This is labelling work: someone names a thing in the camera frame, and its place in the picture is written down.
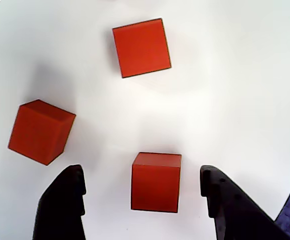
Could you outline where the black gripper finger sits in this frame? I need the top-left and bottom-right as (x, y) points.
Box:
(32, 164), (87, 240)
(199, 164), (290, 240)

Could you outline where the small red cube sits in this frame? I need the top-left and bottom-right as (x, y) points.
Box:
(130, 151), (183, 214)
(111, 17), (172, 79)
(7, 99), (77, 167)

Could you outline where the round white plate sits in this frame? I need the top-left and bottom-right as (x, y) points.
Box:
(0, 0), (290, 240)

